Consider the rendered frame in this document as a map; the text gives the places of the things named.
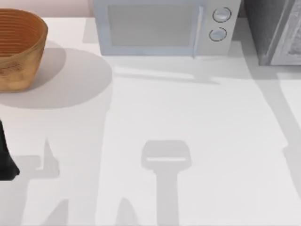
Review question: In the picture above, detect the grey cabinet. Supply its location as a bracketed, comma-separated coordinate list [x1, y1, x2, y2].
[243, 0, 301, 66]

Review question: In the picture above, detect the microwave oven door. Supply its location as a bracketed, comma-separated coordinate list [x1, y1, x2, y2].
[91, 0, 204, 59]

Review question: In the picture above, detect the brown woven basket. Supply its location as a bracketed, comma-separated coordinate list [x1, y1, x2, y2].
[0, 8, 49, 92]

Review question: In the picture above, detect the round microwave knob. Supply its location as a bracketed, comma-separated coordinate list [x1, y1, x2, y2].
[212, 7, 232, 23]
[208, 26, 228, 42]

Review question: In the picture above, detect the pale microwave oven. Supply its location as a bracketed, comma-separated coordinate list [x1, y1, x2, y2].
[90, 0, 242, 60]

